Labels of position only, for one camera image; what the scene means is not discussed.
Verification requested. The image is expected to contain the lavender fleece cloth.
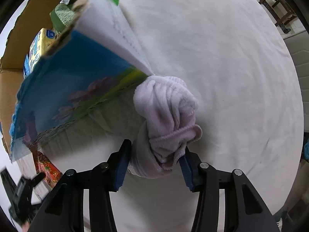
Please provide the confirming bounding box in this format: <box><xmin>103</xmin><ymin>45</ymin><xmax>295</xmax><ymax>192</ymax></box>
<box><xmin>128</xmin><ymin>75</ymin><xmax>202</xmax><ymax>179</ymax></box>

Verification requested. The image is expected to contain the blue snack bag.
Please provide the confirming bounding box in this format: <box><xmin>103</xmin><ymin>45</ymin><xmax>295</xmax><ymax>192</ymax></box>
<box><xmin>23</xmin><ymin>55</ymin><xmax>31</xmax><ymax>78</ymax></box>

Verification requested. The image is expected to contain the green snack bag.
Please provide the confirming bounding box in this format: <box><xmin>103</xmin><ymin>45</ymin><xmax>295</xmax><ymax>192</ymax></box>
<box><xmin>49</xmin><ymin>0</ymin><xmax>76</xmax><ymax>34</ymax></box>

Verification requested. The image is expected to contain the red patterned packet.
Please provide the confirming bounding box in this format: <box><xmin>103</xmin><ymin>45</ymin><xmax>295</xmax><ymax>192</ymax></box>
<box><xmin>32</xmin><ymin>150</ymin><xmax>62</xmax><ymax>188</ymax></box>

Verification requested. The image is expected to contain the brown cardboard box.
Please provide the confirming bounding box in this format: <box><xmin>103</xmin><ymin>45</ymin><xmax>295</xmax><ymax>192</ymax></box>
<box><xmin>1</xmin><ymin>0</ymin><xmax>152</xmax><ymax>161</ymax></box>

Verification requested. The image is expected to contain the yellow tissue pack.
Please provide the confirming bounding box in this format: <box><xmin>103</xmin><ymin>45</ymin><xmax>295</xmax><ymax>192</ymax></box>
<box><xmin>29</xmin><ymin>28</ymin><xmax>57</xmax><ymax>72</ymax></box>

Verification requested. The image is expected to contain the grey upholstered chair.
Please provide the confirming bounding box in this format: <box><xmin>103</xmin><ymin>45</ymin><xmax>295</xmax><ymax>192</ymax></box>
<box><xmin>284</xmin><ymin>31</ymin><xmax>309</xmax><ymax>144</ymax></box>

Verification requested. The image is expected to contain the dark wooden stool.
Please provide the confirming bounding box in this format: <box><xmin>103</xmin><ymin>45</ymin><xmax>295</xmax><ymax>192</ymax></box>
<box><xmin>259</xmin><ymin>0</ymin><xmax>297</xmax><ymax>34</ymax></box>

